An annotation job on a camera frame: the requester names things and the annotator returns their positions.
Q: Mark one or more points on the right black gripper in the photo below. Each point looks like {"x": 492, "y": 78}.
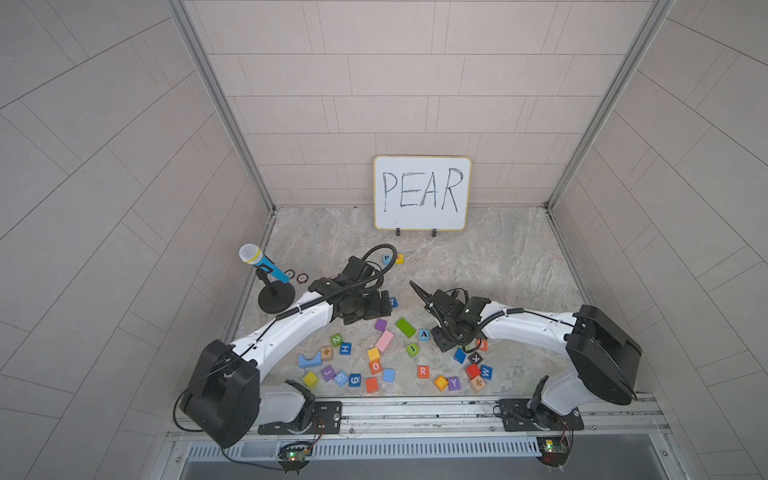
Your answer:
{"x": 441, "y": 304}

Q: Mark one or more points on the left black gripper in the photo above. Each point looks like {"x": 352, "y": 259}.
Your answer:
{"x": 372, "y": 305}

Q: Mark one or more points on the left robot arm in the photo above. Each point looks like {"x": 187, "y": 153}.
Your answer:
{"x": 225, "y": 398}

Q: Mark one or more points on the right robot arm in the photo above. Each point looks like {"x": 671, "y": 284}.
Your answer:
{"x": 604, "y": 359}

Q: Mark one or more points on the white board reading PEAR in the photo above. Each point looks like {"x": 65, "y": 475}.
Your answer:
{"x": 421, "y": 193}

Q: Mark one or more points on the long green block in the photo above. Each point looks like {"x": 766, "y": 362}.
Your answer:
{"x": 405, "y": 327}

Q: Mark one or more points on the pink long block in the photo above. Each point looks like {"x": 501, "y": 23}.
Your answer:
{"x": 384, "y": 341}

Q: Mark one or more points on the green I block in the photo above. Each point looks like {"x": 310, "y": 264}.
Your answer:
{"x": 412, "y": 350}

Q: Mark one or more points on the blue W block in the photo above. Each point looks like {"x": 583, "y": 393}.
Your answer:
{"x": 486, "y": 372}

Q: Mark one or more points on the red R block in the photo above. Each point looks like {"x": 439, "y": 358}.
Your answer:
{"x": 423, "y": 372}

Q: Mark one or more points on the purple Y block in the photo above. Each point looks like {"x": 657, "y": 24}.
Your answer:
{"x": 454, "y": 383}

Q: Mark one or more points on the orange 0 block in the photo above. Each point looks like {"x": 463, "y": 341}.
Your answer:
{"x": 375, "y": 367}

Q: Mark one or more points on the blue arch block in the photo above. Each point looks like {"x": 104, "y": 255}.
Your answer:
{"x": 310, "y": 362}

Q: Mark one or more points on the blue toy microphone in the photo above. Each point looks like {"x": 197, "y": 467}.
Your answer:
{"x": 253, "y": 255}

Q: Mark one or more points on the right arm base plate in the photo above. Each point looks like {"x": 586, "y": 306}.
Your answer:
{"x": 516, "y": 415}

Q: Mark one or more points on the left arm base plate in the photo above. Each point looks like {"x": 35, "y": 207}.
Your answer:
{"x": 324, "y": 419}

